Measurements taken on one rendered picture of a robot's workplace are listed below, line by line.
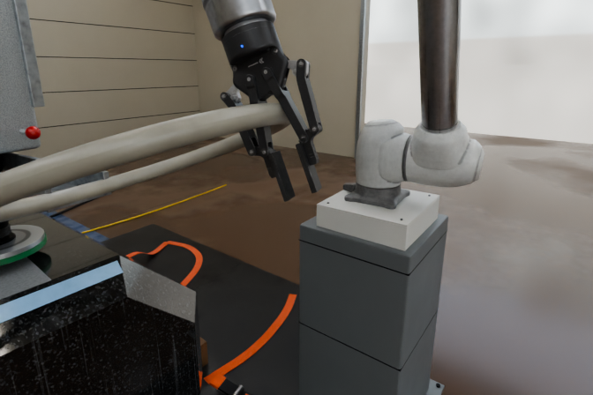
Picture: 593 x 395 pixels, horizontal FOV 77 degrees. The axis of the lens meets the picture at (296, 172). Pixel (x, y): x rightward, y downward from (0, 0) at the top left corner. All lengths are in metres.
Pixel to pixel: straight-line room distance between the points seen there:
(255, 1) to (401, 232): 0.83
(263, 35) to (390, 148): 0.78
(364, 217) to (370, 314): 0.32
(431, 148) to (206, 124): 0.84
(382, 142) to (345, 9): 4.77
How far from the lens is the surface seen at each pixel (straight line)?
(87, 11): 7.03
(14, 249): 1.20
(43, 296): 1.11
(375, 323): 1.32
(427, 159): 1.17
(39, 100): 1.16
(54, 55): 6.75
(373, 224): 1.19
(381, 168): 1.24
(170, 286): 1.29
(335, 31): 5.95
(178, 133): 0.40
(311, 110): 0.50
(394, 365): 1.38
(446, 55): 1.05
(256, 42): 0.51
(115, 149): 0.39
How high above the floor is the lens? 1.32
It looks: 15 degrees down
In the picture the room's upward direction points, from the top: straight up
